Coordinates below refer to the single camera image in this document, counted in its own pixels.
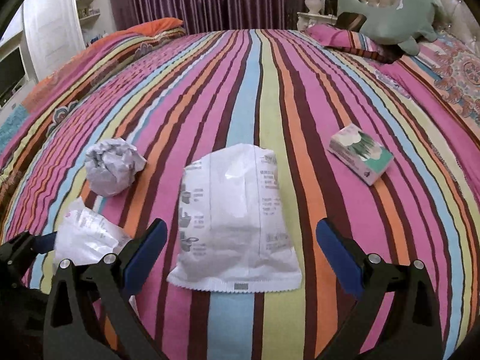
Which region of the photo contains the white plastic bag with print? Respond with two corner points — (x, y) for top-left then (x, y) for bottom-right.
(53, 197), (132, 271)

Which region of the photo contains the white paper ball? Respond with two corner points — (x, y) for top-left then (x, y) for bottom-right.
(84, 138), (146, 197)

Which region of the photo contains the white printed pouch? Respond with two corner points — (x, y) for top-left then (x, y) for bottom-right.
(168, 144), (302, 293)

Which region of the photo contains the folded orange quilt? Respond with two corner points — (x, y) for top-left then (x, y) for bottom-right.
(1, 17), (185, 156)

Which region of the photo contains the black television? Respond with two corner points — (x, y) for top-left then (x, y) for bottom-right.
(0, 47), (25, 104)

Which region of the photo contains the small tissue pack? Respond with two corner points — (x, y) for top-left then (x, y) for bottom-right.
(328, 124), (395, 186)

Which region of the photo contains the striped colourful bedspread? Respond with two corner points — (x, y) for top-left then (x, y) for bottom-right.
(1, 29), (479, 359)

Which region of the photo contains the white wardrobe shelf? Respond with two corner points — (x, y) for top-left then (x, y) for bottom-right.
(1, 0), (116, 121)

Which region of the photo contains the floral pink pillow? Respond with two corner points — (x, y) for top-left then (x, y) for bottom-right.
(379, 32), (479, 140)

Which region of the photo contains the small pink pillow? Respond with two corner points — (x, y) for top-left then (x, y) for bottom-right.
(305, 24), (403, 63)

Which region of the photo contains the green plush toy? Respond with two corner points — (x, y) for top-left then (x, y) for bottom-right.
(337, 0), (441, 56)

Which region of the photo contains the far white nightstand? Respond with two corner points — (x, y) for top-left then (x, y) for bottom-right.
(297, 12), (337, 31)

